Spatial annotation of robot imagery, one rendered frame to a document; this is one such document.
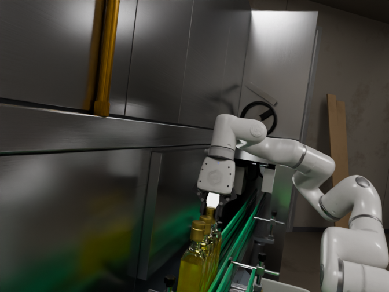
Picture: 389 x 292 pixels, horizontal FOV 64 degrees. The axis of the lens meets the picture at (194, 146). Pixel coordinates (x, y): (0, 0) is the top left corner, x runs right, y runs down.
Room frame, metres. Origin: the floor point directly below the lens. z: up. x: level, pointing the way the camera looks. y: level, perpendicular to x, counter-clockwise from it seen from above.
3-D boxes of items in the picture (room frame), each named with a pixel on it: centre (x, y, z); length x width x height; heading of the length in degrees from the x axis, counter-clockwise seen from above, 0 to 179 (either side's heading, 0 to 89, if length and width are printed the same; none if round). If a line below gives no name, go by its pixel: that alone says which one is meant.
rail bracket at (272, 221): (1.62, -0.44, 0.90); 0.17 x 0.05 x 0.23; 72
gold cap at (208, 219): (0.82, -0.05, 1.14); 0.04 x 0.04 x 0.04
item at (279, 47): (2.17, -0.52, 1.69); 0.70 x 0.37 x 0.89; 162
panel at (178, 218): (1.22, -0.04, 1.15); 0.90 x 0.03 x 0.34; 162
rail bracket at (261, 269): (1.01, -0.25, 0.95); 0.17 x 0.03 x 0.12; 72
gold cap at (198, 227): (0.76, -0.04, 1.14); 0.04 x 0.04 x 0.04
